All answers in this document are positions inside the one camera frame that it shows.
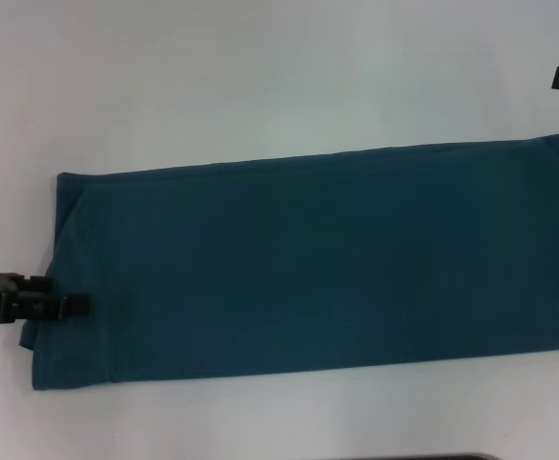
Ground teal T-shirt with FREE print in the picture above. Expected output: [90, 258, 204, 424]
[17, 132, 559, 392]

